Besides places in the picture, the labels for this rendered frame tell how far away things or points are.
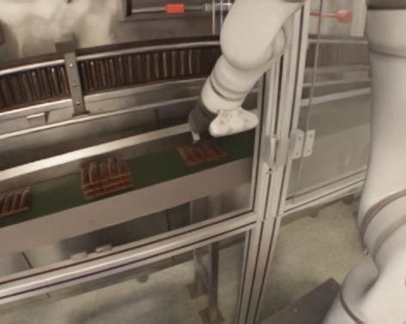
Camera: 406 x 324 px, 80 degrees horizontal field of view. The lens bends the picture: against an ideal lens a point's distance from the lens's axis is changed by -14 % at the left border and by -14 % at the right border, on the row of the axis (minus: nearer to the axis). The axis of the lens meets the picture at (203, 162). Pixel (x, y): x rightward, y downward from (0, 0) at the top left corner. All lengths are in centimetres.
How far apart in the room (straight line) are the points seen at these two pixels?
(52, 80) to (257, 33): 45
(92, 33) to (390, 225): 85
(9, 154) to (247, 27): 67
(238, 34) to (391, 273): 30
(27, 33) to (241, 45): 69
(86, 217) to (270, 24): 49
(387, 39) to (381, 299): 24
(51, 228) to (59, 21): 57
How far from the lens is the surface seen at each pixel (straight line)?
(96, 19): 90
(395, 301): 34
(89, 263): 61
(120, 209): 60
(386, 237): 30
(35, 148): 80
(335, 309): 42
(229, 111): 49
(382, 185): 31
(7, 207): 68
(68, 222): 61
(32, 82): 65
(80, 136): 79
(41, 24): 90
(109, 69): 65
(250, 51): 34
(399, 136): 26
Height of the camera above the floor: 103
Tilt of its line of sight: 30 degrees down
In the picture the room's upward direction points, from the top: 1 degrees counter-clockwise
